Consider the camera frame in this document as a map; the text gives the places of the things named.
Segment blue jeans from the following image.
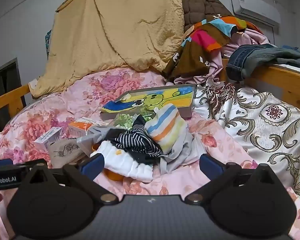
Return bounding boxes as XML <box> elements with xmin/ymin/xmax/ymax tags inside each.
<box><xmin>225</xmin><ymin>44</ymin><xmax>300</xmax><ymax>82</ymax></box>

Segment yellow blanket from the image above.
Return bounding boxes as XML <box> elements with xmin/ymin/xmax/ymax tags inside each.
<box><xmin>30</xmin><ymin>0</ymin><xmax>188</xmax><ymax>99</ymax></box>

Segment orange lid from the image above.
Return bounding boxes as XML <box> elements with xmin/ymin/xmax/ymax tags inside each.
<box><xmin>91</xmin><ymin>144</ymin><xmax>125</xmax><ymax>182</ymax></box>

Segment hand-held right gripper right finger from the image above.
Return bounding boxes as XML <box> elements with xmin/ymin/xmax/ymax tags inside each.
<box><xmin>184</xmin><ymin>154</ymin><xmax>282</xmax><ymax>204</ymax></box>

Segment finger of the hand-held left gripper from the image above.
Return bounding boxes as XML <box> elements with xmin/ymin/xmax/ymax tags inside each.
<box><xmin>0</xmin><ymin>158</ymin><xmax>47</xmax><ymax>172</ymax></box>

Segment white gold ornament quilt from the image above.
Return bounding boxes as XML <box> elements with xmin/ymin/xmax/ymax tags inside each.
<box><xmin>194</xmin><ymin>79</ymin><xmax>300</xmax><ymax>200</ymax></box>

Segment white air conditioner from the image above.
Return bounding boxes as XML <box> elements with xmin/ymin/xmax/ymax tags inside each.
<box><xmin>230</xmin><ymin>0</ymin><xmax>282</xmax><ymax>28</ymax></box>

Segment bottle of green paper stars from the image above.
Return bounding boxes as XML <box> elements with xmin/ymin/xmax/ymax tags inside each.
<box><xmin>114</xmin><ymin>113</ymin><xmax>155</xmax><ymax>128</ymax></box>

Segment brown quilted jacket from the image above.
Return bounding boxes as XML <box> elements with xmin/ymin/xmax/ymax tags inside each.
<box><xmin>181</xmin><ymin>0</ymin><xmax>234</xmax><ymax>33</ymax></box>

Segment white waffle cloth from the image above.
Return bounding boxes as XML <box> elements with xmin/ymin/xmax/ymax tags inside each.
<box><xmin>90</xmin><ymin>140</ymin><xmax>154</xmax><ymax>182</ymax></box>

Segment small white carton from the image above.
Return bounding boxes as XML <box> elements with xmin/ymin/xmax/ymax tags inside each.
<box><xmin>34</xmin><ymin>127</ymin><xmax>63</xmax><ymax>152</ymax></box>

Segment beige drawstring pouch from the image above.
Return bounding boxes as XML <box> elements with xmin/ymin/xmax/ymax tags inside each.
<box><xmin>48</xmin><ymin>138</ymin><xmax>87</xmax><ymax>168</ymax></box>

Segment blue orange striped cloth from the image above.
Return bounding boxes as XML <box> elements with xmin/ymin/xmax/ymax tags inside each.
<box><xmin>144</xmin><ymin>104</ymin><xmax>188</xmax><ymax>155</ymax></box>

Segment cartoon print box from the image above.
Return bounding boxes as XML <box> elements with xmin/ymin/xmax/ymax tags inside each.
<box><xmin>100</xmin><ymin>84</ymin><xmax>197</xmax><ymax>120</ymax></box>

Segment colourful patchwork cloth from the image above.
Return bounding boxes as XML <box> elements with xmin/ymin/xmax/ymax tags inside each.
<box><xmin>162</xmin><ymin>15</ymin><xmax>248</xmax><ymax>83</ymax></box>

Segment orange white carton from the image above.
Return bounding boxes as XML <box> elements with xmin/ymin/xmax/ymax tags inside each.
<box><xmin>68</xmin><ymin>117</ymin><xmax>109</xmax><ymax>138</ymax></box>

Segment black white striped cloth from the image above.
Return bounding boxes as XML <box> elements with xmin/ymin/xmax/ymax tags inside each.
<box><xmin>114</xmin><ymin>115</ymin><xmax>163</xmax><ymax>165</ymax></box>

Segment lilac pink cloth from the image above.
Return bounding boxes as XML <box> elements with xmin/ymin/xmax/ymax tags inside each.
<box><xmin>165</xmin><ymin>29</ymin><xmax>270</xmax><ymax>85</ymax></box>

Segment pink floral bedsheet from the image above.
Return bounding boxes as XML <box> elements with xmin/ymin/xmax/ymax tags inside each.
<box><xmin>0</xmin><ymin>67</ymin><xmax>300</xmax><ymax>240</ymax></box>

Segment wooden bed frame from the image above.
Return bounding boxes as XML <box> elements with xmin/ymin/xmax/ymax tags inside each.
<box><xmin>0</xmin><ymin>57</ymin><xmax>300</xmax><ymax>138</ymax></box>

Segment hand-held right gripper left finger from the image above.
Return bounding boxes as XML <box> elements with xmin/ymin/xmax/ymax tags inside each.
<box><xmin>19</xmin><ymin>152</ymin><xmax>118</xmax><ymax>204</ymax></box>

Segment teal wall poster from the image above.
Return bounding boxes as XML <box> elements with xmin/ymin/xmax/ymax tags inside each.
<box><xmin>45</xmin><ymin>29</ymin><xmax>52</xmax><ymax>60</ymax></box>

